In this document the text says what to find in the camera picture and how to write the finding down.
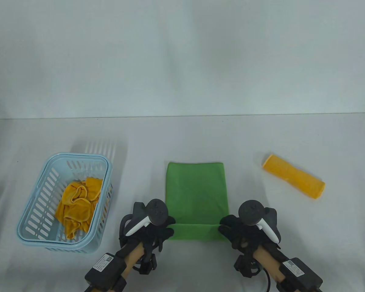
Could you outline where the black and white controller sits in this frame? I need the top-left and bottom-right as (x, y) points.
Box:
(238, 199), (282, 243)
(119, 199), (170, 241)

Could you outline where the person's right hand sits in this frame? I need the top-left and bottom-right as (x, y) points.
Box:
(218, 214), (267, 252)

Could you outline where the black sensor box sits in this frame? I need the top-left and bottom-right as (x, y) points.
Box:
(278, 257), (324, 290)
(84, 252), (128, 291)

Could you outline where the person's left hand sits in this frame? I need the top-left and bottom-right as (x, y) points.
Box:
(141, 214), (176, 253)

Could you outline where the orange cloth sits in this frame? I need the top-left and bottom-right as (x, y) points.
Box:
(54, 177), (103, 240)

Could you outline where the black wrist strap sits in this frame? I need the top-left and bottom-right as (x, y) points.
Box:
(275, 279), (293, 292)
(109, 278), (128, 292)

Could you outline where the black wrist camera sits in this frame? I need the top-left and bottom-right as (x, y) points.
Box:
(233, 254), (260, 278)
(136, 252), (157, 275)

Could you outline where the green towel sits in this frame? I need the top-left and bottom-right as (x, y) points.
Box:
(165, 162), (230, 242)

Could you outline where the yellow square towel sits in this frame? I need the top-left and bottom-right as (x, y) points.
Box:
(262, 154), (326, 200)

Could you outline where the light blue plastic basket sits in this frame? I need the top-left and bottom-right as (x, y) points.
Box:
(17, 153), (113, 255)

